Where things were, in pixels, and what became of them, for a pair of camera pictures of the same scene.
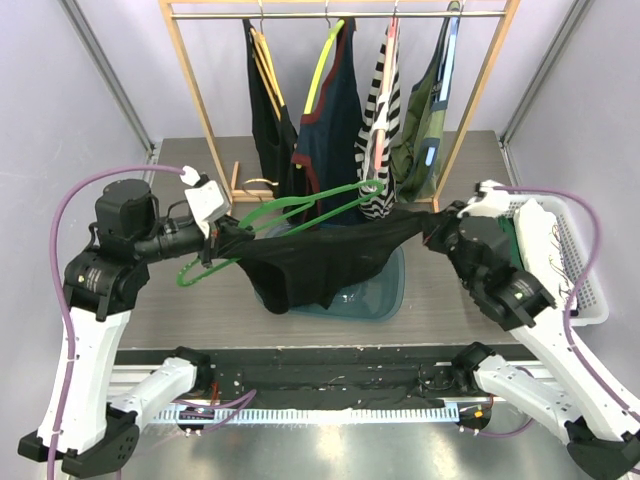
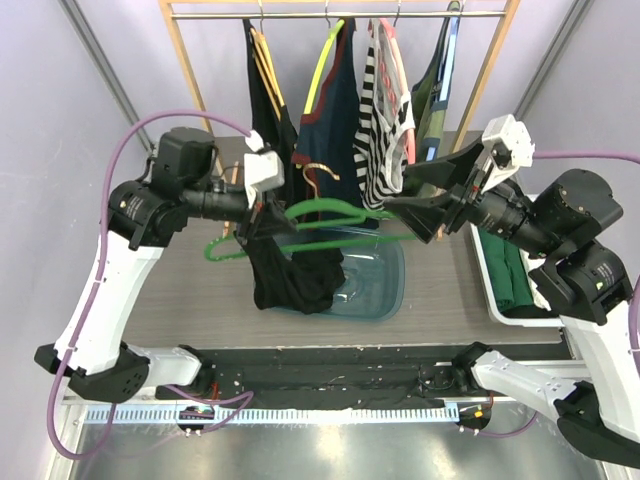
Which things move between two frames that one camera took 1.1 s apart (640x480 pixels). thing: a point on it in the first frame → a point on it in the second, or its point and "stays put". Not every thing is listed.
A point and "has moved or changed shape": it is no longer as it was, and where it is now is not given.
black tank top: (275, 136) stays put
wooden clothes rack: (506, 9) stays put
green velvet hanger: (303, 200) → (319, 213)
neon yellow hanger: (321, 66) stays put
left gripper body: (212, 242) → (251, 223)
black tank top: (318, 262) has moved or changed shape
